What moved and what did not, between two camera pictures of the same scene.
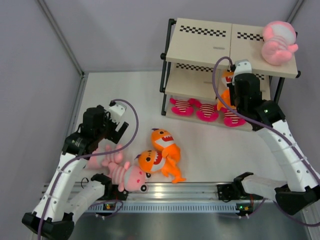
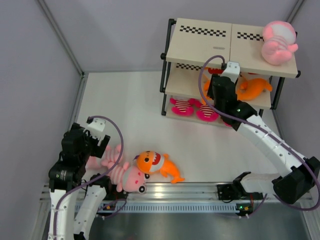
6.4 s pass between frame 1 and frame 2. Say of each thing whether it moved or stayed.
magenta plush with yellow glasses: stayed
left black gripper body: moved
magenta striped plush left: stayed
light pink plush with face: stayed
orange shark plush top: moved
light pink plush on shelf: stayed
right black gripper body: moved
